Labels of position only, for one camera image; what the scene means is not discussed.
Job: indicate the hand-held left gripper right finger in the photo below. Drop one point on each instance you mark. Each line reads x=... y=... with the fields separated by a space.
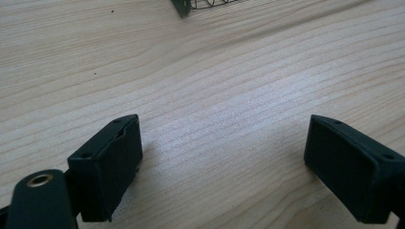
x=350 y=171

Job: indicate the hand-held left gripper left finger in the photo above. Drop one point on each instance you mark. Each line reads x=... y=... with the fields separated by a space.
x=105 y=168

